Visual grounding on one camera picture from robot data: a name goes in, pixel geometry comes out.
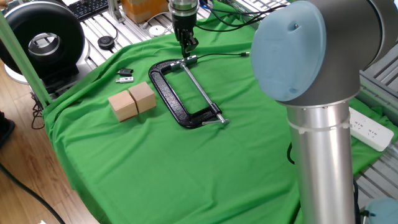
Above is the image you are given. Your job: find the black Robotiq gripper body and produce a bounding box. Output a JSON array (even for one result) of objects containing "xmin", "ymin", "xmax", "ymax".
[{"xmin": 171, "ymin": 13, "xmax": 198, "ymax": 34}]

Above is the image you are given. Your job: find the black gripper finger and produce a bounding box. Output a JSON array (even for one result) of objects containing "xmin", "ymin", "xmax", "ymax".
[
  {"xmin": 175, "ymin": 30, "xmax": 187, "ymax": 48},
  {"xmin": 182, "ymin": 30, "xmax": 200, "ymax": 60}
]

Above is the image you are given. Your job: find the grey USB docking hub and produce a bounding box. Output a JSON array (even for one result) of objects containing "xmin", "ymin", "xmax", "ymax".
[{"xmin": 170, "ymin": 51, "xmax": 251, "ymax": 70}]

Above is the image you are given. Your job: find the white USB stick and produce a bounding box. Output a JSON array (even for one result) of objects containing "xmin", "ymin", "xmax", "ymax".
[{"xmin": 115, "ymin": 76, "xmax": 135, "ymax": 85}]

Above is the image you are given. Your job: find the white round puck device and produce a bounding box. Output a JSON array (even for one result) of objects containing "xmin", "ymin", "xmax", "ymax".
[{"xmin": 148, "ymin": 24, "xmax": 167, "ymax": 39}]

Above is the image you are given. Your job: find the brown cardboard box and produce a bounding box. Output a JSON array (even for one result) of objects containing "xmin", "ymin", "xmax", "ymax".
[{"xmin": 120, "ymin": 0, "xmax": 170, "ymax": 26}]

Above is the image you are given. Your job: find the large black C-clamp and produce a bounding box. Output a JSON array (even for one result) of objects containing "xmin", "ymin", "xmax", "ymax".
[{"xmin": 148, "ymin": 57, "xmax": 231, "ymax": 129}]

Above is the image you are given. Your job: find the light wooden block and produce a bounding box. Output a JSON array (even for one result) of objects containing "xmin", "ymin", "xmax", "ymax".
[
  {"xmin": 108, "ymin": 90, "xmax": 139, "ymax": 123},
  {"xmin": 127, "ymin": 81, "xmax": 157, "ymax": 114}
]

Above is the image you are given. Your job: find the black round puck device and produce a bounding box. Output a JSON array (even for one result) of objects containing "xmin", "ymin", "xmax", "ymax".
[{"xmin": 97, "ymin": 35, "xmax": 116, "ymax": 52}]

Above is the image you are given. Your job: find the black computer keyboard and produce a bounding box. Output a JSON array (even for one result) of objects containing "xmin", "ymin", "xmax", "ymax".
[{"xmin": 66, "ymin": 0, "xmax": 110, "ymax": 22}]

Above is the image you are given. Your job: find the green cloth table cover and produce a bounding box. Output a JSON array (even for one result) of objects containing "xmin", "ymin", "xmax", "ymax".
[{"xmin": 42, "ymin": 0, "xmax": 398, "ymax": 224}]

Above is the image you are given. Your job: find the dark shoe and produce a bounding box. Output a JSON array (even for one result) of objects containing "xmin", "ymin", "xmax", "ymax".
[{"xmin": 0, "ymin": 111, "xmax": 16, "ymax": 150}]

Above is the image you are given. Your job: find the white power strip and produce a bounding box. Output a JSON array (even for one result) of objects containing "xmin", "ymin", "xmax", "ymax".
[{"xmin": 348, "ymin": 106, "xmax": 396, "ymax": 153}]

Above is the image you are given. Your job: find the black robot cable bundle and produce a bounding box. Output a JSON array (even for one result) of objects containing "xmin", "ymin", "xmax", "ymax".
[{"xmin": 193, "ymin": 0, "xmax": 290, "ymax": 33}]

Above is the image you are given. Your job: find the silver aluminium corner bracket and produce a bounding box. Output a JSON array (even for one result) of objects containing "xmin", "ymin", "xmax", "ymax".
[{"xmin": 106, "ymin": 0, "xmax": 126, "ymax": 23}]

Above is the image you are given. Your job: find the thick black power cable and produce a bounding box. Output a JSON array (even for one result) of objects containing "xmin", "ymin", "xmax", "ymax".
[{"xmin": 286, "ymin": 141, "xmax": 297, "ymax": 166}]

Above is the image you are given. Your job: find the green frame post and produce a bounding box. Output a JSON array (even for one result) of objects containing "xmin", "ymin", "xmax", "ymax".
[{"xmin": 0, "ymin": 11, "xmax": 53, "ymax": 109}]

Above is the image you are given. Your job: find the big black round ring device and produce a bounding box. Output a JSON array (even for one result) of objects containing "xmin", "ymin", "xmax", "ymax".
[{"xmin": 0, "ymin": 0, "xmax": 91, "ymax": 94}]

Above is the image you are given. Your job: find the black floor cable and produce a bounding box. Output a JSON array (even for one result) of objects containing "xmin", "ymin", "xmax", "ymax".
[{"xmin": 0, "ymin": 162, "xmax": 67, "ymax": 224}]

